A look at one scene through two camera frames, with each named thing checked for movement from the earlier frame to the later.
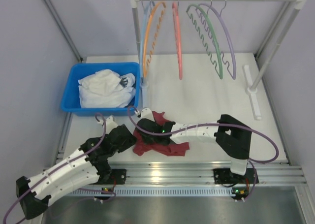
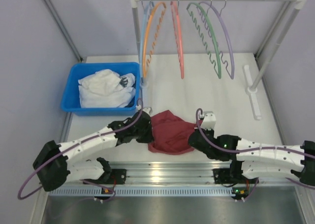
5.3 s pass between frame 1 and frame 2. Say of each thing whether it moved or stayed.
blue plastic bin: stayed
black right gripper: moved
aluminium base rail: stayed
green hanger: stayed
